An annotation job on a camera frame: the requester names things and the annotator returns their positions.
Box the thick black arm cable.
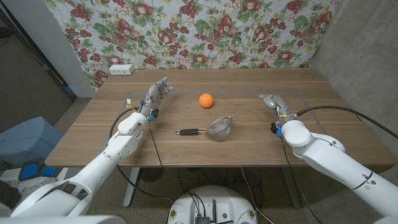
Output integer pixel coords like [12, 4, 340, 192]
[108, 108, 175, 203]
[294, 105, 398, 140]

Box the thin black left wrist cable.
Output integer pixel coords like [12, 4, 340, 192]
[148, 121, 164, 169]

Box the round black fan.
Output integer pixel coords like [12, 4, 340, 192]
[139, 167, 165, 183]

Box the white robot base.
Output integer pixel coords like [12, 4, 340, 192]
[167, 185, 259, 224]

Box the white robot chest edge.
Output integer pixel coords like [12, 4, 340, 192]
[0, 214, 127, 224]

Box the metal mesh sieve black handle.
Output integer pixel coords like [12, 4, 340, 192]
[175, 116, 236, 141]

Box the black bag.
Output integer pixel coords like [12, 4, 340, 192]
[0, 180, 21, 209]

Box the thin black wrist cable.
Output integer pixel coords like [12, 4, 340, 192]
[279, 136, 323, 224]
[148, 121, 164, 169]

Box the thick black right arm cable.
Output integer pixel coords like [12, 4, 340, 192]
[294, 105, 398, 140]

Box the dark grey door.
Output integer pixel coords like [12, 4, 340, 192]
[0, 6, 77, 134]

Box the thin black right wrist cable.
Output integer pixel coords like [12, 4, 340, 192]
[279, 136, 323, 224]

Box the white table leg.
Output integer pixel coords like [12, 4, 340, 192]
[123, 167, 141, 208]

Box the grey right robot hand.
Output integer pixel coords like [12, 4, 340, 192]
[256, 93, 298, 123]

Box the blue-grey plastic bin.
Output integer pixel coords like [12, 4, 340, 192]
[0, 116, 64, 170]

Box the small white wire connector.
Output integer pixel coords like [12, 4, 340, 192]
[126, 98, 139, 113]

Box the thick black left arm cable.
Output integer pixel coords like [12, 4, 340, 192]
[108, 108, 175, 203]

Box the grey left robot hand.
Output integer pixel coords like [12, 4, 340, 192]
[139, 76, 174, 123]

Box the grey table leg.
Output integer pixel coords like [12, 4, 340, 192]
[281, 166, 302, 208]

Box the white sneaker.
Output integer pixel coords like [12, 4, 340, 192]
[12, 177, 58, 200]

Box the white power strip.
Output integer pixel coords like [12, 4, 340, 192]
[108, 63, 135, 76]

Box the blue and black pad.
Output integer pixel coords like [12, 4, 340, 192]
[17, 157, 63, 182]

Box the orange fruit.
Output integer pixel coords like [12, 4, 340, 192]
[198, 93, 215, 109]

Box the floral fruit print backdrop cloth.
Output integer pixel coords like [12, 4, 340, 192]
[43, 0, 341, 91]

